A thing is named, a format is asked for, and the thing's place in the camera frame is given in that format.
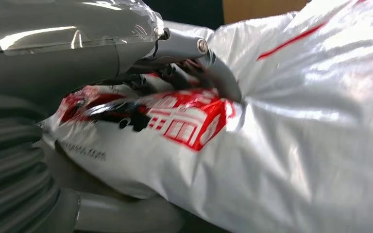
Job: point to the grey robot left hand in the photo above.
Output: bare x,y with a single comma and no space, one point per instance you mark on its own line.
61,64

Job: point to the white package with red print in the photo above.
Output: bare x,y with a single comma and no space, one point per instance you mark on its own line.
270,144

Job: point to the brown cardboard box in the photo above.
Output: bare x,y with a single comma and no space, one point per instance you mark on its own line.
257,9

